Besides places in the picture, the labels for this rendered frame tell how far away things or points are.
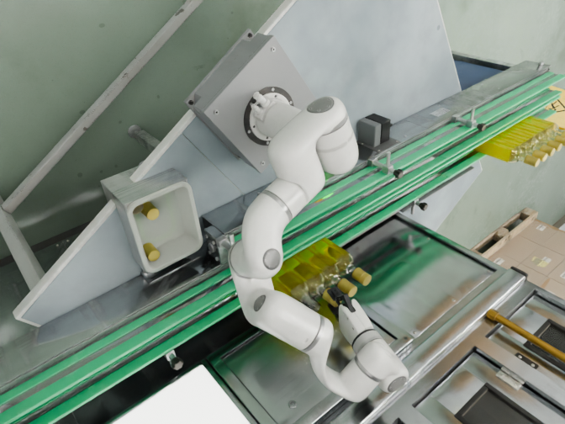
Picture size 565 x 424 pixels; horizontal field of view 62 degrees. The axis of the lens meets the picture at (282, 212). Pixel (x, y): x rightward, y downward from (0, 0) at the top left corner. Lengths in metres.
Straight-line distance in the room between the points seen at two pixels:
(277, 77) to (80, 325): 0.80
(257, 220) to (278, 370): 0.53
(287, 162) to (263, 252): 0.18
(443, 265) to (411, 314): 0.26
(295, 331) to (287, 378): 0.36
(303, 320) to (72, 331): 0.61
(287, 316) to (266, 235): 0.17
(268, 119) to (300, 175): 0.28
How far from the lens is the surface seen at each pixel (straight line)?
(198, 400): 1.29
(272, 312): 0.93
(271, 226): 0.90
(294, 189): 0.94
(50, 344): 1.30
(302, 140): 0.91
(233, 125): 1.20
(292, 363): 1.32
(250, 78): 1.19
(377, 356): 1.05
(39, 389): 1.25
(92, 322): 1.30
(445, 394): 1.35
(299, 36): 1.41
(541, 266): 5.32
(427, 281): 1.60
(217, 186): 1.38
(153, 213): 1.23
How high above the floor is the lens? 1.80
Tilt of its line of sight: 41 degrees down
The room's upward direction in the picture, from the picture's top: 124 degrees clockwise
